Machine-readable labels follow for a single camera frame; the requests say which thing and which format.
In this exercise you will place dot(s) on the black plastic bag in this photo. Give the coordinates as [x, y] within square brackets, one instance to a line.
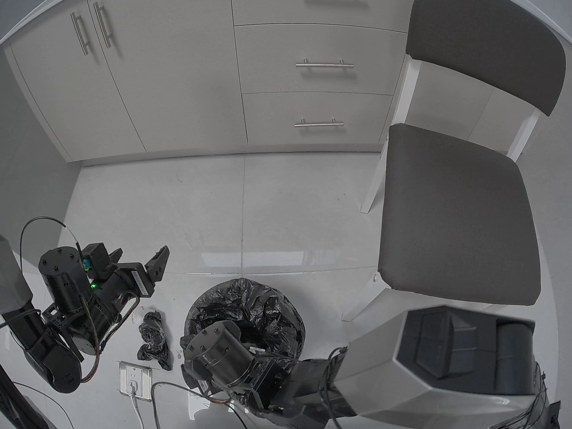
[250, 302]

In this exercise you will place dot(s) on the crumpled white paper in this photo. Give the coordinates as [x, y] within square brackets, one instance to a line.
[139, 313]

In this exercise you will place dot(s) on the dark grey white chair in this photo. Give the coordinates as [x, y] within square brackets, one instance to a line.
[456, 221]

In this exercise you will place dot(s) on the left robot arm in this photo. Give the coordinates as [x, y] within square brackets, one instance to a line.
[44, 355]

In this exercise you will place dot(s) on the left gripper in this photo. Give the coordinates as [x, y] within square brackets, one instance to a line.
[107, 311]

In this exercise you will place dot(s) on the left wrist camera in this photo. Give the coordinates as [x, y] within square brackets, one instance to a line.
[96, 257]

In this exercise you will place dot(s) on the crumpled black plastic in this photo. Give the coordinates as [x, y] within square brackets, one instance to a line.
[154, 329]

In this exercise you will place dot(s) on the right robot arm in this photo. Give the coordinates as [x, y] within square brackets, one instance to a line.
[402, 373]

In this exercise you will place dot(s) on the beige cabinet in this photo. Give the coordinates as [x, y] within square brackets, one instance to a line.
[178, 60]

